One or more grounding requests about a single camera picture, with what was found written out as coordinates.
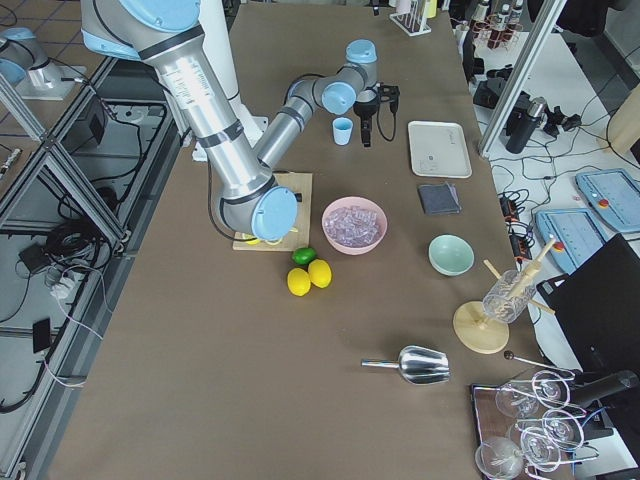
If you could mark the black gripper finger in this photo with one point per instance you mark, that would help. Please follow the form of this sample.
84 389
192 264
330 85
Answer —
366 131

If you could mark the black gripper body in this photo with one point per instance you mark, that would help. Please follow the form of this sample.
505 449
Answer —
364 110

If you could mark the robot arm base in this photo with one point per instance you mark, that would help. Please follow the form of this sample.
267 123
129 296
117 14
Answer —
27 67

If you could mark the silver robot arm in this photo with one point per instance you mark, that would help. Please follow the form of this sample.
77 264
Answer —
167 36

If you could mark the light blue plastic cup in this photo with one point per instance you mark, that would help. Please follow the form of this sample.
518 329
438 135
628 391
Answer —
342 128

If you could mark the wooden cup rack stand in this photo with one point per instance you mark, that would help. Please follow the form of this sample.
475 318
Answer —
479 332

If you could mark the metal ice scoop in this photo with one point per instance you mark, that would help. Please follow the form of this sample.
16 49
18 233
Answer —
417 365

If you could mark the cream rabbit tray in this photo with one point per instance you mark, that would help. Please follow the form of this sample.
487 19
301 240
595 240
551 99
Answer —
438 149

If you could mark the bamboo cutting board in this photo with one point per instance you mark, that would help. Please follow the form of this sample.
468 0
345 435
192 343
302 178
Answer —
301 185

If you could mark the pink bowl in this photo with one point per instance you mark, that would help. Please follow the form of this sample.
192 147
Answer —
354 225

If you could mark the grey folded cloth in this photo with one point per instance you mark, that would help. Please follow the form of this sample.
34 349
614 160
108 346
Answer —
439 199

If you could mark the green lime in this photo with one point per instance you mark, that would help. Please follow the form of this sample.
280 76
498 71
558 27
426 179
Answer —
304 255

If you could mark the green ceramic bowl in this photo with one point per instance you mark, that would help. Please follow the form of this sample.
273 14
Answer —
450 255

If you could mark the yellow lemon rear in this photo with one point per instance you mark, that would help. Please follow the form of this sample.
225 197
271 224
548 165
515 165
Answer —
320 273

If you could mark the yellow lemon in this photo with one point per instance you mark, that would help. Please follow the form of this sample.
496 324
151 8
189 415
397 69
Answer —
320 273
298 282

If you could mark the black thermos bottle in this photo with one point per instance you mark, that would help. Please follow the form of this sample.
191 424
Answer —
525 125

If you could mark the yellow lemon front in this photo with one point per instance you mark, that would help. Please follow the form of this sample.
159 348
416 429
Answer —
298 282

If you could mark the clear glass tumbler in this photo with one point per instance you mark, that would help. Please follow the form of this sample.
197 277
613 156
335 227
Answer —
506 300

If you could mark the blue teach pendant lower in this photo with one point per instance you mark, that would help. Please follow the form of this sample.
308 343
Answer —
577 233

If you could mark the blue teach pendant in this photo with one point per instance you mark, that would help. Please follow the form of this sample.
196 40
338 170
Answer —
614 196
577 233

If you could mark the blue teach pendant upper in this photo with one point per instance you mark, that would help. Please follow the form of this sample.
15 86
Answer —
614 196

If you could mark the black tray with glasses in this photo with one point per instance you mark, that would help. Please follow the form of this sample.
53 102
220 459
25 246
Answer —
551 440

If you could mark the wine glass front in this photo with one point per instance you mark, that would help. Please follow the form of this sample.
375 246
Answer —
499 458

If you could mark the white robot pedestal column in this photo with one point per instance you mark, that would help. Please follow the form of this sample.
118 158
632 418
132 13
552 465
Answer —
217 50

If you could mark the aluminium frame post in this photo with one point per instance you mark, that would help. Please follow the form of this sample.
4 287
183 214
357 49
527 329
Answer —
542 27

